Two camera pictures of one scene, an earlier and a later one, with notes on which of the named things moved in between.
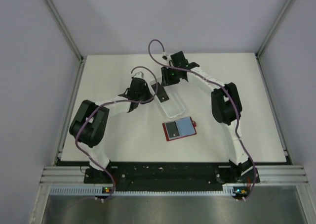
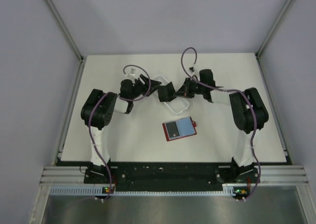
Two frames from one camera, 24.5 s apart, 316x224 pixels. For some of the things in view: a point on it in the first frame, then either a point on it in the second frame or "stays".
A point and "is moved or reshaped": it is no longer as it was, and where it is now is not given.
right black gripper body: x=170 y=75 -> x=194 y=88
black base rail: x=170 y=175 stays
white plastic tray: x=175 y=106 is moved or reshaped
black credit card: x=172 y=129 stays
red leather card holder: x=179 y=128 stays
